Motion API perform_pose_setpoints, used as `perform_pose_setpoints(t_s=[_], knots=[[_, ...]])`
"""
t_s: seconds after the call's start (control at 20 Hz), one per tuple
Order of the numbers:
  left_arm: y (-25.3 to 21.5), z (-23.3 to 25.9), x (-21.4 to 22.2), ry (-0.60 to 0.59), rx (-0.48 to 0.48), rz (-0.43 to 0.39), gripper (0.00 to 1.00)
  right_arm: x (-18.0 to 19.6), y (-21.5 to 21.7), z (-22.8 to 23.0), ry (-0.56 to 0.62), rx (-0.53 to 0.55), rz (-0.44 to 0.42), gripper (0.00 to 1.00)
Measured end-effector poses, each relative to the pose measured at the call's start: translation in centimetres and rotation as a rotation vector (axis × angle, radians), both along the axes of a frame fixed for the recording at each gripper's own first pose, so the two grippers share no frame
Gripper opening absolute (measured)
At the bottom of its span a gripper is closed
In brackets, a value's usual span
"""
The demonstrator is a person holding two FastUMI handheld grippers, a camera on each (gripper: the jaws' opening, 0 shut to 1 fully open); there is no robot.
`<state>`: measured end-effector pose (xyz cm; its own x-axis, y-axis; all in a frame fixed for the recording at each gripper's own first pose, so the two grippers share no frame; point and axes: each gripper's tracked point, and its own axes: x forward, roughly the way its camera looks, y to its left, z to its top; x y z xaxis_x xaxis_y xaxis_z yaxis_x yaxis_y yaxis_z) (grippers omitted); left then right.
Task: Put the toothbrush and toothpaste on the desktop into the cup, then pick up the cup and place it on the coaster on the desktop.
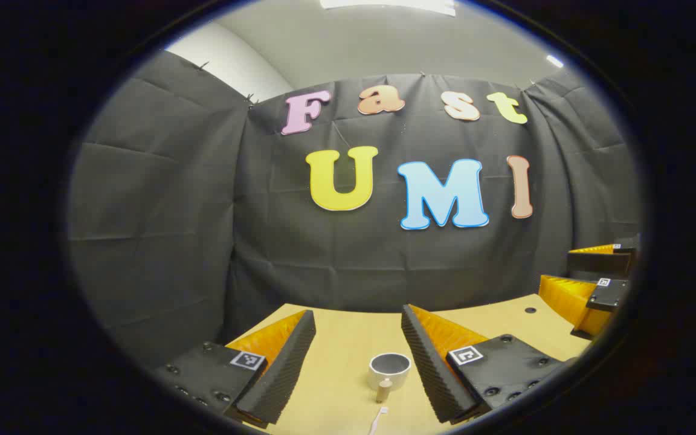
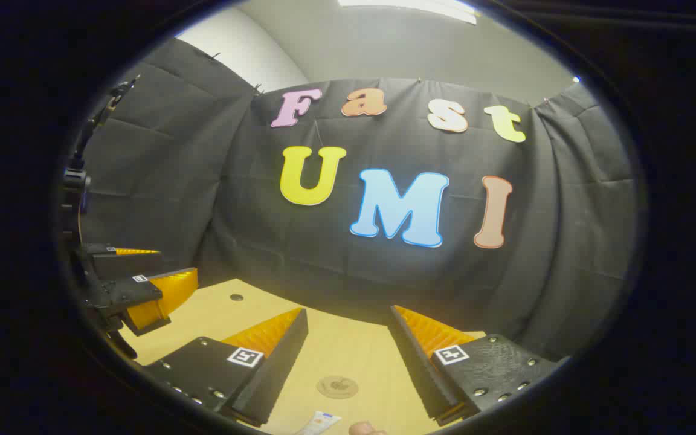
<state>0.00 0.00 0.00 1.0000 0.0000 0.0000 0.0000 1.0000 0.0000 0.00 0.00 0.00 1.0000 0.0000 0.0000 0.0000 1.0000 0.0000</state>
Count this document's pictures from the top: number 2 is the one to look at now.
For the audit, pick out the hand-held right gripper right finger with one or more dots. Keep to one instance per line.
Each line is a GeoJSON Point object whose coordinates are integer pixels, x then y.
{"type": "Point", "coordinates": [420, 368]}

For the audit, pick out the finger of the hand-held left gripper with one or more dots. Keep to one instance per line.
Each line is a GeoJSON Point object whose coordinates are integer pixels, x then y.
{"type": "Point", "coordinates": [124, 264]}
{"type": "Point", "coordinates": [130, 291]}

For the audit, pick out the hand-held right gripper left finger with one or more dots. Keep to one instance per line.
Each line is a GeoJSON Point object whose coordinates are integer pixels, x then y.
{"type": "Point", "coordinates": [281, 362]}

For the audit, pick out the round brown coaster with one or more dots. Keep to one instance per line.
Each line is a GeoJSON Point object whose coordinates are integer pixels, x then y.
{"type": "Point", "coordinates": [337, 386]}

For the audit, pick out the white toothpaste tube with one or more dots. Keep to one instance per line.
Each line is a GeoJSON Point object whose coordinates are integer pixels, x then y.
{"type": "Point", "coordinates": [319, 423]}

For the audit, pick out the wooden desktop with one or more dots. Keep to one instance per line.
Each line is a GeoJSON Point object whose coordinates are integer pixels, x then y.
{"type": "Point", "coordinates": [348, 350]}

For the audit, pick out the black backdrop cloth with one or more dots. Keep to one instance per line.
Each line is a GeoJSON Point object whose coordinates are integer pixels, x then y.
{"type": "Point", "coordinates": [263, 241]}

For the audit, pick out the ceiling light panel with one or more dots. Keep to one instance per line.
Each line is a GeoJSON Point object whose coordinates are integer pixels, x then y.
{"type": "Point", "coordinates": [444, 9]}

